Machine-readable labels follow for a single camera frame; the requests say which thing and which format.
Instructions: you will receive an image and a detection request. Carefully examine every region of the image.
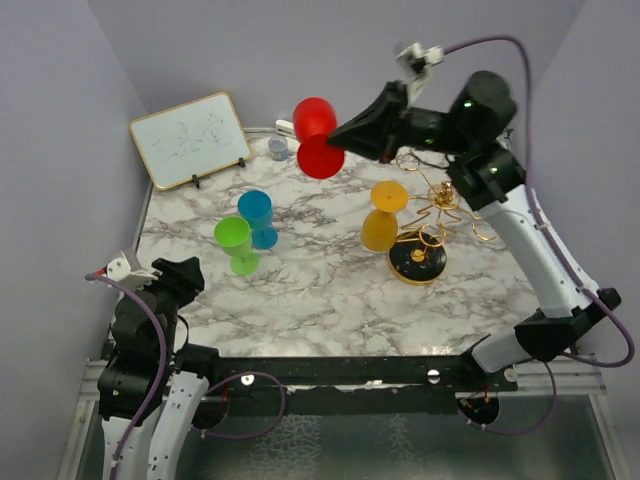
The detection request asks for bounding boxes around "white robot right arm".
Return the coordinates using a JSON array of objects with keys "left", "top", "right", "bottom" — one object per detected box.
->
[{"left": 328, "top": 71, "right": 621, "bottom": 391}]

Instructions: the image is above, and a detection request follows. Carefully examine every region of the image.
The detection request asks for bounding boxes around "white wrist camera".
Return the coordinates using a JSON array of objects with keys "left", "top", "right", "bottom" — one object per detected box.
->
[
  {"left": 104, "top": 249, "right": 159, "bottom": 290},
  {"left": 396, "top": 42, "right": 445, "bottom": 104}
]

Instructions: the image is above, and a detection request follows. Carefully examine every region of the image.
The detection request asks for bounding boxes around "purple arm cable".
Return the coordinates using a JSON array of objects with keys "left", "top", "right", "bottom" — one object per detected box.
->
[
  {"left": 442, "top": 34, "right": 636, "bottom": 435},
  {"left": 84, "top": 272, "right": 169, "bottom": 464}
]

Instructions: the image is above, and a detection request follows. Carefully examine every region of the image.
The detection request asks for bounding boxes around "gold wire glass rack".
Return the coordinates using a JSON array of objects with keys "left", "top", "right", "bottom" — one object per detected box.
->
[{"left": 386, "top": 150, "right": 499, "bottom": 286}]

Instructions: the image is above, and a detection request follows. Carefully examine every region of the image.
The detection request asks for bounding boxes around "red plastic wine glass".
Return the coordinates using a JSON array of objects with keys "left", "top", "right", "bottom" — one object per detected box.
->
[{"left": 293, "top": 97, "right": 345, "bottom": 180}]

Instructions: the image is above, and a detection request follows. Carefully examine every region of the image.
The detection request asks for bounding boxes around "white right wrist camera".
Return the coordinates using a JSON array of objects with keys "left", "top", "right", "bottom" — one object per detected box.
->
[{"left": 396, "top": 42, "right": 445, "bottom": 104}]

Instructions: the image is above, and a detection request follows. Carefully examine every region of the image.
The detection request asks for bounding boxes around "blue plastic wine glass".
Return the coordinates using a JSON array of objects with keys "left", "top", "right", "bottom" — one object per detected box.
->
[{"left": 237, "top": 190, "right": 278, "bottom": 250}]

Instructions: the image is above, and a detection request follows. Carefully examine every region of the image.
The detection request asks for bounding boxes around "small framed whiteboard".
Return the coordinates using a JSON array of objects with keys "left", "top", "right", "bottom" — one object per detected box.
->
[{"left": 129, "top": 92, "right": 251, "bottom": 190}]

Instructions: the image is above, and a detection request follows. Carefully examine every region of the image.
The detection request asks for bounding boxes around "orange plastic wine glass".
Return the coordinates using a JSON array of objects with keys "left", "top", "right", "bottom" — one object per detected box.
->
[{"left": 360, "top": 180, "right": 409, "bottom": 252}]

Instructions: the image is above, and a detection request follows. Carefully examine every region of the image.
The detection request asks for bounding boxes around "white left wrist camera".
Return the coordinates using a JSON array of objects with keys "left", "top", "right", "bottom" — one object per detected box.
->
[{"left": 104, "top": 249, "right": 159, "bottom": 290}]

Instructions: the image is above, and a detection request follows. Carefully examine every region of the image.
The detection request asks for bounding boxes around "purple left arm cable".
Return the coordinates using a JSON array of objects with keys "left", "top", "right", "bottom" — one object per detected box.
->
[{"left": 84, "top": 272, "right": 169, "bottom": 464}]

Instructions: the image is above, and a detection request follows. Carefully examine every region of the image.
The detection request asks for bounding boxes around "white whiteboard eraser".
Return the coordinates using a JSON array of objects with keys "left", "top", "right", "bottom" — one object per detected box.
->
[{"left": 274, "top": 119, "right": 295, "bottom": 138}]

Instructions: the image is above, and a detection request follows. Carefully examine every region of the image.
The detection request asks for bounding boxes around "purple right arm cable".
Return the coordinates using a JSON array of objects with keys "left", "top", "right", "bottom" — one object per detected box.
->
[{"left": 442, "top": 34, "right": 636, "bottom": 435}]

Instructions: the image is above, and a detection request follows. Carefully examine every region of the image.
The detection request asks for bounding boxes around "black metal base rail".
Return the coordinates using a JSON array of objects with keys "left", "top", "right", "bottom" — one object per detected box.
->
[{"left": 175, "top": 345, "right": 517, "bottom": 426}]

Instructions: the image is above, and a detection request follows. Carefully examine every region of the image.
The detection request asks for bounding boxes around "green plastic wine glass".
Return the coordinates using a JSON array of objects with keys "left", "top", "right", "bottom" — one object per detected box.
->
[{"left": 214, "top": 216, "right": 260, "bottom": 276}]

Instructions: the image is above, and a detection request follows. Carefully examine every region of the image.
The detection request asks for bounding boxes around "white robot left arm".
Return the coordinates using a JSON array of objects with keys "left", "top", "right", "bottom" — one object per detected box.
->
[{"left": 88, "top": 256, "right": 221, "bottom": 479}]

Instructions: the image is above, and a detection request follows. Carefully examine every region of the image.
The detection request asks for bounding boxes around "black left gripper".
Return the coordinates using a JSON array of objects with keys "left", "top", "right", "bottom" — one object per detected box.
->
[{"left": 124, "top": 255, "right": 204, "bottom": 358}]

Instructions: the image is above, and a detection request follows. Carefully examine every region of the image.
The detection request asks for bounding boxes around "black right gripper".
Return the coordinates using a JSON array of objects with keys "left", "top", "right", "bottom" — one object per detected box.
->
[{"left": 327, "top": 79, "right": 475, "bottom": 166}]

